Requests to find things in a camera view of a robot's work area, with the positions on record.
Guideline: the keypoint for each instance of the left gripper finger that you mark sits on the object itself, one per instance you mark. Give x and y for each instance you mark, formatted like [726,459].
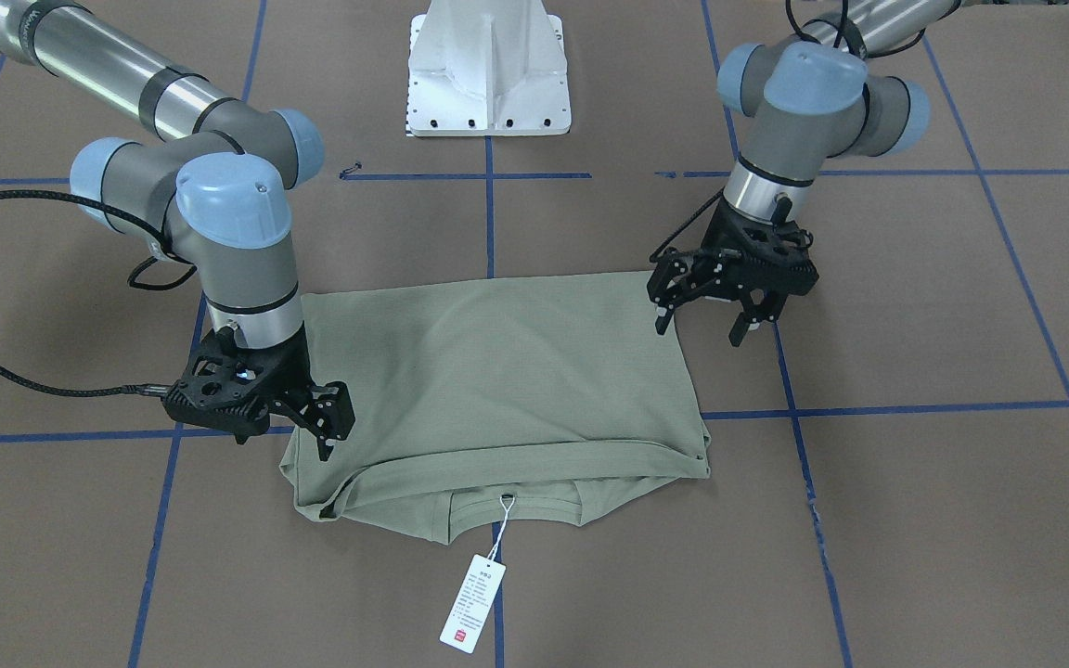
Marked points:
[754,314]
[682,277]

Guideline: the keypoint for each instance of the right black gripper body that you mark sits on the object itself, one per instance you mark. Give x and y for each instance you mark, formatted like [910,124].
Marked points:
[288,373]

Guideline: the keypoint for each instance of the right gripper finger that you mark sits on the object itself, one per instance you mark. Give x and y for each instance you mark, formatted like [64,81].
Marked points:
[327,413]

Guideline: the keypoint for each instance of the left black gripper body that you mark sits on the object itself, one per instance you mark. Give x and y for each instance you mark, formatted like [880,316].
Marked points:
[718,243]

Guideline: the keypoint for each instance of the olive green long-sleeve shirt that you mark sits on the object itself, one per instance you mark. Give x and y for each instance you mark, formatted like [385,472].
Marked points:
[555,391]

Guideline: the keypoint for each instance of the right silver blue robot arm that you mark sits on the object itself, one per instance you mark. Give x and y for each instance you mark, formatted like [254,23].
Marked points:
[211,194]

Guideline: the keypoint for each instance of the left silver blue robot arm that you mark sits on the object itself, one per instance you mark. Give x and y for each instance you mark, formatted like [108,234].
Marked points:
[811,98]

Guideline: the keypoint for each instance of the white paper hang tag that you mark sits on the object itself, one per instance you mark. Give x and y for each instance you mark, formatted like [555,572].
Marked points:
[478,589]

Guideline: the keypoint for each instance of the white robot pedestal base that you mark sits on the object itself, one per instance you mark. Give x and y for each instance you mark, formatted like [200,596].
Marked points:
[487,68]

